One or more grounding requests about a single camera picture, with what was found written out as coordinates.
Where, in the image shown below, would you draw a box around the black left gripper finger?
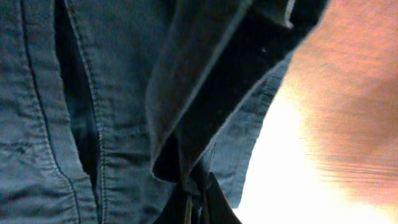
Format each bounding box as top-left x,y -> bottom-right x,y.
200,172 -> 242,224

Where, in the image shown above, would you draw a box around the dark blue shorts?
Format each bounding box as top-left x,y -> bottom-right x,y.
1,0 -> 328,223

